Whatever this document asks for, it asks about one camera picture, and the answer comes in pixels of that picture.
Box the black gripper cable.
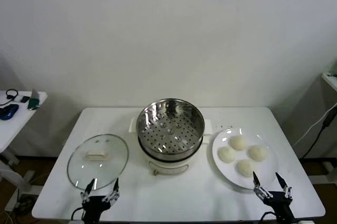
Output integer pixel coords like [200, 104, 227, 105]
[259, 211, 276, 224]
[71, 207, 85, 221]

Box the black headset cable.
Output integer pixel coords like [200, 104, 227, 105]
[0, 89, 19, 106]

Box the glass pot lid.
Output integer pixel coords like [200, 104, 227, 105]
[67, 133, 130, 190]

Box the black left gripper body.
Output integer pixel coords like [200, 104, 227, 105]
[80, 194, 113, 224]

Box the black adapter cable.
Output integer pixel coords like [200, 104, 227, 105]
[301, 108, 337, 159]

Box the white round plate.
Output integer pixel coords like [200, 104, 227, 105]
[212, 128, 279, 190]

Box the white steamed baozi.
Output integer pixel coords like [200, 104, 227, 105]
[229, 135, 248, 151]
[218, 147, 236, 163]
[249, 145, 269, 162]
[236, 159, 255, 178]

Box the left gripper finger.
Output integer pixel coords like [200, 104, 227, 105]
[104, 178, 121, 203]
[80, 178, 95, 203]

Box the green grey tool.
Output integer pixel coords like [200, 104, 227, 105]
[28, 89, 41, 111]

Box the white side table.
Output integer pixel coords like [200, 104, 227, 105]
[0, 90, 48, 167]

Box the stainless steel steamer basket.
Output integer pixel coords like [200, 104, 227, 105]
[136, 99, 205, 160]

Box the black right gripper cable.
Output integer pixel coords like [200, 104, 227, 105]
[259, 211, 276, 224]

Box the white shelf desk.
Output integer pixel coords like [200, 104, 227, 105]
[321, 72, 337, 90]

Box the cream electric cooking pot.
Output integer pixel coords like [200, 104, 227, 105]
[128, 117, 213, 177]

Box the blue handheld device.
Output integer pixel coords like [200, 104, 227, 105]
[0, 104, 19, 121]

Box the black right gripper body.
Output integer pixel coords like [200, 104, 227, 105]
[263, 194, 294, 224]

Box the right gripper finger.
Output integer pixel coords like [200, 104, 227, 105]
[253, 171, 273, 200]
[275, 172, 293, 198]

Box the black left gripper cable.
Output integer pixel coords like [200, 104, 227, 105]
[71, 207, 85, 221]

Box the white power cable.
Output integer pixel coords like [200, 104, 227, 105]
[293, 102, 337, 147]

